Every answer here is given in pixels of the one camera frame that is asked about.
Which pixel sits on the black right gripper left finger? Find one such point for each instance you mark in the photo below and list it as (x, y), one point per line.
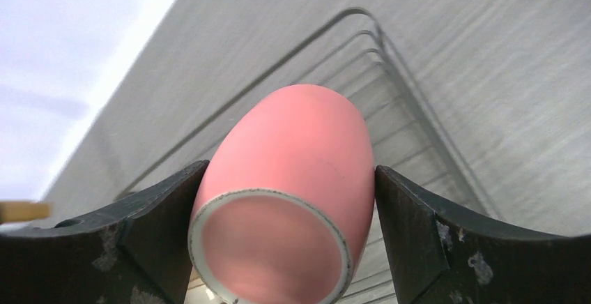
(131, 251)

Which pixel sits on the black wire dish rack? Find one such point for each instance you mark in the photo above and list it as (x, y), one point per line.
(352, 55)

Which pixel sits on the plain pink mug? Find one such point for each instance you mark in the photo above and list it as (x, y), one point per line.
(284, 209)

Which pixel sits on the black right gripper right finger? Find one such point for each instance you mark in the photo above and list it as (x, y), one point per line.
(442, 252)

